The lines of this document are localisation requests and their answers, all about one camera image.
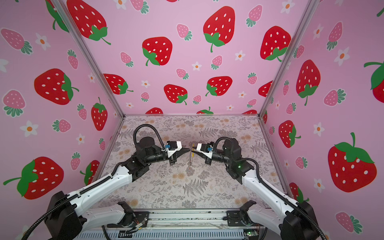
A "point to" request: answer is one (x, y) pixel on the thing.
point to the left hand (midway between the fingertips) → (188, 148)
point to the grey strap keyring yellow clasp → (193, 153)
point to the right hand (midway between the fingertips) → (193, 147)
